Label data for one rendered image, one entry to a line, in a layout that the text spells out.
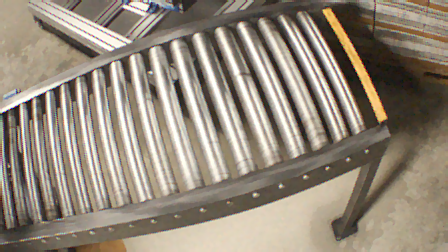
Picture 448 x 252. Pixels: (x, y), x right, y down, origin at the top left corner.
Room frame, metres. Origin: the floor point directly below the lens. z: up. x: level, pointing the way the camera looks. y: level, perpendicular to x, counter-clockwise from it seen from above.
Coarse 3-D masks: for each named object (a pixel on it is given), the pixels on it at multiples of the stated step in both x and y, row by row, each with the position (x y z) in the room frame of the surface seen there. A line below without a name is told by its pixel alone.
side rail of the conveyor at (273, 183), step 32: (384, 128) 0.67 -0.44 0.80; (320, 160) 0.62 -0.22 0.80; (352, 160) 0.62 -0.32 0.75; (192, 192) 0.59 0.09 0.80; (224, 192) 0.58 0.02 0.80; (256, 192) 0.57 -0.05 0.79; (288, 192) 0.58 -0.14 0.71; (32, 224) 0.51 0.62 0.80; (64, 224) 0.51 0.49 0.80; (96, 224) 0.51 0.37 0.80; (128, 224) 0.51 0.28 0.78; (160, 224) 0.53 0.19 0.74; (192, 224) 0.54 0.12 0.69
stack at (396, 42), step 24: (336, 0) 1.43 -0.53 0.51; (360, 0) 1.40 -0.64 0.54; (384, 0) 1.38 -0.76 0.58; (432, 0) 1.32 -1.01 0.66; (360, 24) 1.41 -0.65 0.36; (408, 24) 1.35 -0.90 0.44; (432, 24) 1.31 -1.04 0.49; (384, 48) 1.37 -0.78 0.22; (408, 48) 1.34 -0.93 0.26; (432, 48) 1.30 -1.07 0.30; (384, 72) 1.36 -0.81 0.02; (408, 72) 1.33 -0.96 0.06; (432, 72) 1.29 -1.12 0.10
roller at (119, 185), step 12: (96, 72) 0.99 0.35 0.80; (96, 84) 0.95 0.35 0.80; (96, 96) 0.91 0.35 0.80; (96, 108) 0.87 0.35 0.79; (108, 108) 0.87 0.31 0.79; (108, 120) 0.82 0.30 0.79; (108, 132) 0.78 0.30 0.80; (108, 144) 0.75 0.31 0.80; (108, 156) 0.71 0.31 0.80; (108, 168) 0.68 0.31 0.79; (120, 168) 0.68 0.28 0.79; (120, 180) 0.64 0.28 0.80; (120, 192) 0.60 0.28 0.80; (120, 204) 0.57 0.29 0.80
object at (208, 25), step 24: (312, 0) 1.16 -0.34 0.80; (192, 24) 1.10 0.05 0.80; (216, 24) 1.08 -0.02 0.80; (120, 48) 1.06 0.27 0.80; (144, 48) 1.04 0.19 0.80; (168, 48) 1.05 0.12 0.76; (192, 48) 1.06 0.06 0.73; (216, 48) 1.07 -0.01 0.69; (72, 72) 1.02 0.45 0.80; (24, 96) 0.98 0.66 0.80; (72, 96) 0.99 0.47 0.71
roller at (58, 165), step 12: (48, 96) 0.95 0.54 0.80; (48, 108) 0.91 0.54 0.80; (48, 120) 0.86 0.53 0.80; (48, 132) 0.82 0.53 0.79; (60, 144) 0.78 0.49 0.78; (60, 156) 0.73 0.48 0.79; (60, 168) 0.69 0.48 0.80; (60, 180) 0.65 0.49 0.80; (60, 192) 0.61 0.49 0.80; (60, 204) 0.58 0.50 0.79; (72, 204) 0.58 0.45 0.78; (72, 216) 0.54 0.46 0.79
